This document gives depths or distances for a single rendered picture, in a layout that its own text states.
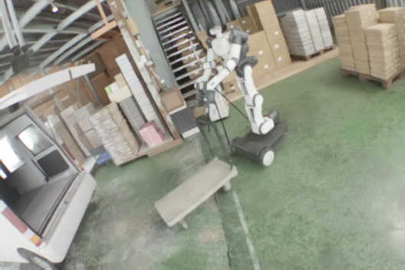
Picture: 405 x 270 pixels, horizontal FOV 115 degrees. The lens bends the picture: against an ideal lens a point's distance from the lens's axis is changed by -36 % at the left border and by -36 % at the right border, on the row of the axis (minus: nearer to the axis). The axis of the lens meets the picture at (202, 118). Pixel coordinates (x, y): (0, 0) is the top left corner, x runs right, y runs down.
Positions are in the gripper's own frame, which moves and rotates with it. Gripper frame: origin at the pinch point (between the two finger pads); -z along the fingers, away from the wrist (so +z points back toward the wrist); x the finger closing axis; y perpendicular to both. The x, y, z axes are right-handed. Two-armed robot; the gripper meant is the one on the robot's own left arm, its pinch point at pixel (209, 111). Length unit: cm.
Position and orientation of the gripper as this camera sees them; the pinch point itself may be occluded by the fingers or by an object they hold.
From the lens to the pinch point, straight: 181.6
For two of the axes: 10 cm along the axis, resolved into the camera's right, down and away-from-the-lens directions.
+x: -8.5, 0.3, -5.2
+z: 0.4, -9.9, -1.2
